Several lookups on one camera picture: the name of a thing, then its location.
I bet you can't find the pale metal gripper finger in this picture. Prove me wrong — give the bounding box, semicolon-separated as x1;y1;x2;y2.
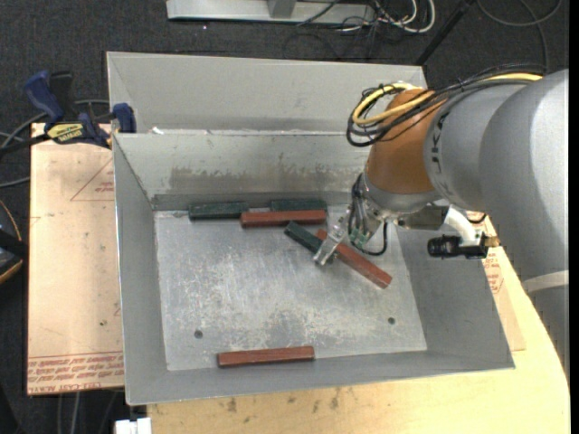
324;210;350;266
313;222;342;265

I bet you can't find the dark green flat block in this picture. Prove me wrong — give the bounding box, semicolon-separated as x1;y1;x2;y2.
187;201;251;222
283;221;338;262
270;198;328;213

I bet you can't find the red-brown flat block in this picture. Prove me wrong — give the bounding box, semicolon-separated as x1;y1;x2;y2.
315;228;394;290
216;344;317;370
239;208;328;230

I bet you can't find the grey metal bin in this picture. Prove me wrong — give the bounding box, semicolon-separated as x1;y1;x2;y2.
106;51;517;407

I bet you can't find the brown cardboard board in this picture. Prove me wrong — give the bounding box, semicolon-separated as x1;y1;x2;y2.
26;122;528;397

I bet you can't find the black cylinder on white bracket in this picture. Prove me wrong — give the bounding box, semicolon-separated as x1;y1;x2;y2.
426;205;500;260

